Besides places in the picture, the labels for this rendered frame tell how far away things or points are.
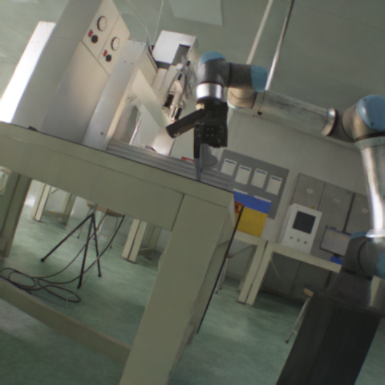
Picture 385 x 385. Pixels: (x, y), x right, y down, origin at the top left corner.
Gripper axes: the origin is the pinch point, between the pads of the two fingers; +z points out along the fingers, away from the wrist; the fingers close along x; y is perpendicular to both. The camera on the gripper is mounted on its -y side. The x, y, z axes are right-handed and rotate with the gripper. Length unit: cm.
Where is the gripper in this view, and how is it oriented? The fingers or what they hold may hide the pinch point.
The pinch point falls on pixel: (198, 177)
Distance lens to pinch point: 80.3
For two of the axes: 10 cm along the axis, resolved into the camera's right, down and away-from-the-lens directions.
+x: 2.2, 1.3, 9.7
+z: -0.8, 9.9, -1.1
